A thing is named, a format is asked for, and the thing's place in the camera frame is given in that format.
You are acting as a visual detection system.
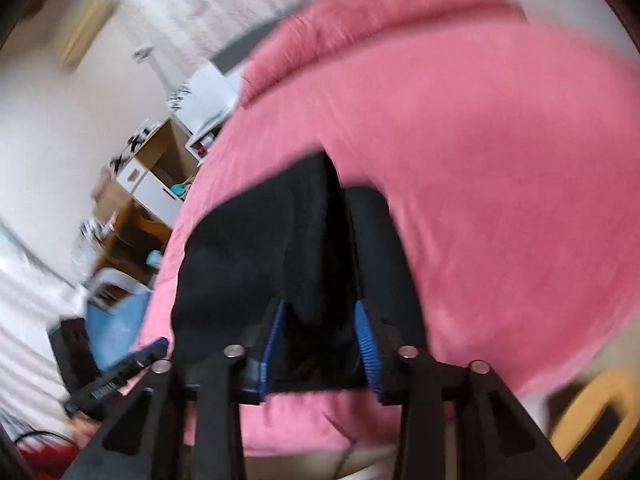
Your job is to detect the black pants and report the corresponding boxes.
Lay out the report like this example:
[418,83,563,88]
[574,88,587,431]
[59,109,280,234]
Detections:
[171,152,426,393]

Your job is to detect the teal small jar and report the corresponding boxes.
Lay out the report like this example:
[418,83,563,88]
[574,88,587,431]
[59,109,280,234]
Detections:
[145,250,163,270]

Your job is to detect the blue cushioned chair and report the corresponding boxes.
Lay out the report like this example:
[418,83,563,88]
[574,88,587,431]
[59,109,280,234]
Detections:
[47,268,152,392]

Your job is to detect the wooden desk with drawers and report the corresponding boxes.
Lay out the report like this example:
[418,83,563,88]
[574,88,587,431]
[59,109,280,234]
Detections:
[72,119,198,283]

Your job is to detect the pink bed sheet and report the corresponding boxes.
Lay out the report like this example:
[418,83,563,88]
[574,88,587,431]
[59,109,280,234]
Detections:
[130,0,640,458]

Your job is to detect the round wooden stool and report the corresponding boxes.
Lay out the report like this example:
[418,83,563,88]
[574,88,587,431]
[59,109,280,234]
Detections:
[549,368,639,479]

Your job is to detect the white left nightstand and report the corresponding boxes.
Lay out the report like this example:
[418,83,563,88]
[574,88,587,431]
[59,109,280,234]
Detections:
[167,62,242,162]

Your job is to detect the red duvet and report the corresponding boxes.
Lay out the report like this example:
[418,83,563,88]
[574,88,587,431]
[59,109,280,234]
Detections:
[240,0,525,107]

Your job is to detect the grey bed headboard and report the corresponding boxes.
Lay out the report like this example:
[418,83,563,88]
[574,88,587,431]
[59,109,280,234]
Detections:
[208,6,298,75]

